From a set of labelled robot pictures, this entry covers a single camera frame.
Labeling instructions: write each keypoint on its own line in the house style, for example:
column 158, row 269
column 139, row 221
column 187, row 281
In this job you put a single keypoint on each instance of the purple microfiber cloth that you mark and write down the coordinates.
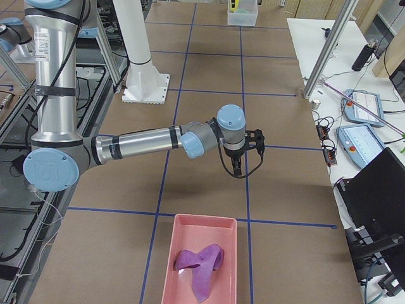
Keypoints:
column 202, row 264

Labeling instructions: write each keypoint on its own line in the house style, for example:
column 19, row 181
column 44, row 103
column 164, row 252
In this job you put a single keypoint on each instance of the clear plastic box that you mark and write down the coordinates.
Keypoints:
column 244, row 20

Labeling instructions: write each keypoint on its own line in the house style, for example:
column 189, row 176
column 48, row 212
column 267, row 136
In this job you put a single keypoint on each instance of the white pedestal column base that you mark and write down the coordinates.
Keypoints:
column 144, row 83

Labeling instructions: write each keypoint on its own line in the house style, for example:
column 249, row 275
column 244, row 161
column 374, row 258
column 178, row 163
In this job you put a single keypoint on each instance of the black water bottle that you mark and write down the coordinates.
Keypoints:
column 364, row 55

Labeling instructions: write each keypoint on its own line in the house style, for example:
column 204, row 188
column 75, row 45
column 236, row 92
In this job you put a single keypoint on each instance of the teach pendant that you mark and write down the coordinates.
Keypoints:
column 369, row 100
column 360, row 142

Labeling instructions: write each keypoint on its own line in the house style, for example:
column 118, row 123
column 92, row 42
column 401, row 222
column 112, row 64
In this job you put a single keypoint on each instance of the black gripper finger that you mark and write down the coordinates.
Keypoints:
column 237, row 168

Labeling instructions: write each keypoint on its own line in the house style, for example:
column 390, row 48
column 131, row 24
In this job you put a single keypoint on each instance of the reacher grabber stick tool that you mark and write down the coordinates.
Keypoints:
column 347, row 98

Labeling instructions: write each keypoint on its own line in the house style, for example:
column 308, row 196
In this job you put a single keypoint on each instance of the aluminium frame post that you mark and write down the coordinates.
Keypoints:
column 337, row 29

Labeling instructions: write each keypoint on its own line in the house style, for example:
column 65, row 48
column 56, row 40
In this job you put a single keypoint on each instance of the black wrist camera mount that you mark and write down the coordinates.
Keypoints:
column 255, row 139

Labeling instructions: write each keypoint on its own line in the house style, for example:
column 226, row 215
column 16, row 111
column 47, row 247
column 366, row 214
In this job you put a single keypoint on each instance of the black power strip connectors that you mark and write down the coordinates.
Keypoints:
column 328, row 147

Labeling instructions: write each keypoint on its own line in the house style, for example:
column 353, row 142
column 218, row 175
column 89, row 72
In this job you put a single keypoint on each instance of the yellow plastic cup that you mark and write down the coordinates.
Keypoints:
column 233, row 5

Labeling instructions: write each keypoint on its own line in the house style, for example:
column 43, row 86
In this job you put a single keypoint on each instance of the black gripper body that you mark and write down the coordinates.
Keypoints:
column 234, row 154

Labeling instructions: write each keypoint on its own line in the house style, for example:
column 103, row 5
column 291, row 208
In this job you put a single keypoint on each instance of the pink plastic tray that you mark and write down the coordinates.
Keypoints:
column 194, row 233

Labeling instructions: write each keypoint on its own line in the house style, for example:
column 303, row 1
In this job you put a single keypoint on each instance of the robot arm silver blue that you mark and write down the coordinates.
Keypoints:
column 17, row 41
column 60, row 155

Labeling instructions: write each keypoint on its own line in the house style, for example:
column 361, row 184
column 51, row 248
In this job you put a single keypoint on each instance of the lower teach pendant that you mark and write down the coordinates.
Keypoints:
column 360, row 142

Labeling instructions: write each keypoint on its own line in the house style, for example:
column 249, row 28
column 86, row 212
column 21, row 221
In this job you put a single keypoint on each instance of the upper teach pendant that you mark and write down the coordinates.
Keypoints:
column 369, row 100

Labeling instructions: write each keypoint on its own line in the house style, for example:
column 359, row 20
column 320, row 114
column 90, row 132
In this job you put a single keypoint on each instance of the black monitor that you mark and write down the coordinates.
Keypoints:
column 374, row 198

